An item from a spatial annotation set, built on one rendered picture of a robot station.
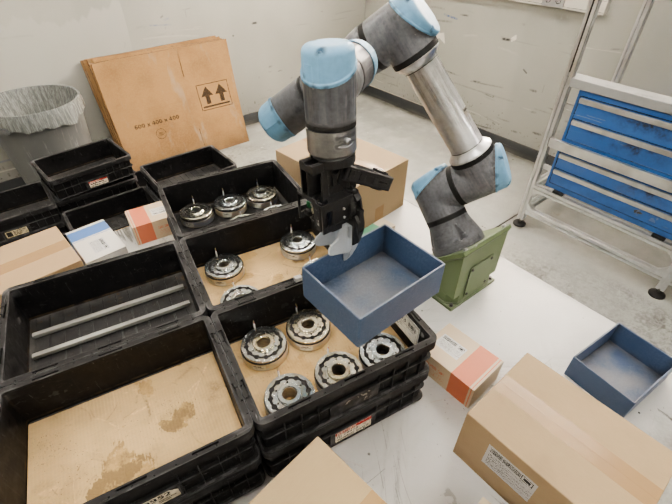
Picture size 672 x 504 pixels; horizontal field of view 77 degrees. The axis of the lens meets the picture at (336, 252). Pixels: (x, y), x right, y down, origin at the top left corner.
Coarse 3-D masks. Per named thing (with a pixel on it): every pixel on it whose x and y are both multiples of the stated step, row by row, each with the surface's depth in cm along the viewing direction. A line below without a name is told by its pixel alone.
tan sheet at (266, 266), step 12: (252, 252) 123; (264, 252) 123; (276, 252) 123; (324, 252) 123; (252, 264) 119; (264, 264) 119; (276, 264) 119; (288, 264) 119; (300, 264) 119; (204, 276) 115; (252, 276) 115; (264, 276) 115; (276, 276) 115; (288, 276) 115; (216, 288) 112; (228, 288) 112; (216, 300) 108
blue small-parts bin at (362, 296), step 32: (384, 224) 81; (352, 256) 79; (384, 256) 84; (416, 256) 77; (320, 288) 69; (352, 288) 77; (384, 288) 77; (416, 288) 70; (352, 320) 65; (384, 320) 68
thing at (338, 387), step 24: (288, 288) 98; (216, 312) 92; (432, 336) 87; (384, 360) 82; (408, 360) 85; (240, 384) 78; (336, 384) 78; (360, 384) 81; (288, 408) 75; (312, 408) 77
